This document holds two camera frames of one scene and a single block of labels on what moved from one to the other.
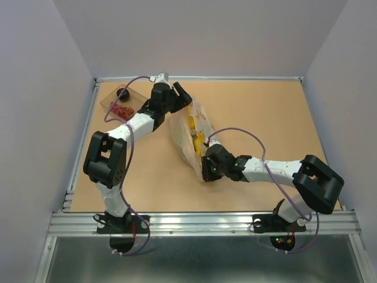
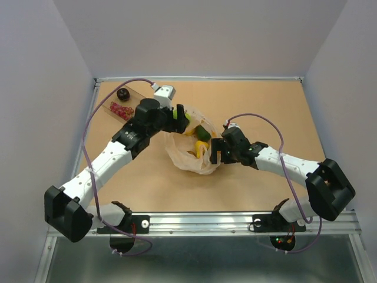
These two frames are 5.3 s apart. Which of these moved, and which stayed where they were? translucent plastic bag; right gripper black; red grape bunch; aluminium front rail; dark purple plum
Moved: right gripper black; translucent plastic bag
Stayed: aluminium front rail; red grape bunch; dark purple plum
